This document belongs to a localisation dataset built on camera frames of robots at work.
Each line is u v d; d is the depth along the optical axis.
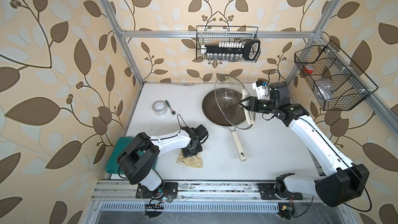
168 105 1.08
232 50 0.85
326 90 0.74
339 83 0.72
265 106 0.63
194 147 0.71
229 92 0.91
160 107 1.06
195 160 0.82
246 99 0.70
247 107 0.68
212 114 0.98
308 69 0.87
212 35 0.91
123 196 0.73
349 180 0.38
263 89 0.68
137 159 0.44
